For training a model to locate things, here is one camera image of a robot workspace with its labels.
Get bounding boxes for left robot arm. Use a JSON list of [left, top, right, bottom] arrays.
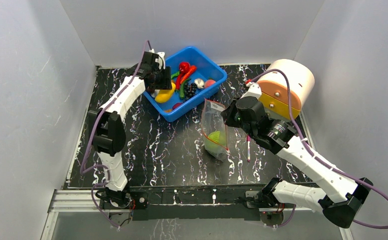
[[88, 50, 172, 208]]

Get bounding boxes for purple toy sweet potato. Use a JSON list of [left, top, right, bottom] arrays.
[[172, 102, 183, 110]]

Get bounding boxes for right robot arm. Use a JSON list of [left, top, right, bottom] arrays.
[[221, 96, 370, 229]]

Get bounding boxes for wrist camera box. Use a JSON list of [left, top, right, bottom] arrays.
[[241, 81, 262, 99], [157, 52, 166, 70]]

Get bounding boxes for round drawer box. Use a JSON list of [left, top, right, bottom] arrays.
[[257, 59, 315, 121]]

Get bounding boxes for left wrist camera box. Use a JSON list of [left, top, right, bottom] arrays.
[[157, 52, 166, 70]]

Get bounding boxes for clear zip top bag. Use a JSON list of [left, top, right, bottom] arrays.
[[201, 99, 230, 161]]

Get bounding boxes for green toy bean pod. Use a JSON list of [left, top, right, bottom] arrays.
[[171, 71, 180, 79]]

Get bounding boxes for pink marker pen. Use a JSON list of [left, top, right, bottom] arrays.
[[246, 136, 251, 163]]

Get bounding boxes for blue plastic bin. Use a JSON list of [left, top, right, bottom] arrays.
[[143, 46, 227, 123]]

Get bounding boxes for white toy garlic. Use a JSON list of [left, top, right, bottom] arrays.
[[194, 78, 205, 89]]

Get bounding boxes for dark toy grapes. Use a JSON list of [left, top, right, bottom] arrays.
[[184, 81, 198, 100]]

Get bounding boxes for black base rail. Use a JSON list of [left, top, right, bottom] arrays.
[[48, 183, 314, 223]]

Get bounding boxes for pink toy peach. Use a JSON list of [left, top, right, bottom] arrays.
[[204, 79, 216, 89]]

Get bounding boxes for yellow toy mango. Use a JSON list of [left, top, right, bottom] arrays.
[[154, 89, 174, 104]]

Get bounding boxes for green toy cucumber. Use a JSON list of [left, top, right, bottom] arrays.
[[179, 84, 185, 100]]

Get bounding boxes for green toy cabbage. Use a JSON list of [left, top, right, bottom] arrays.
[[204, 131, 228, 160]]

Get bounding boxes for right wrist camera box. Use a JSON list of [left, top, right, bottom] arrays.
[[241, 81, 262, 99]]

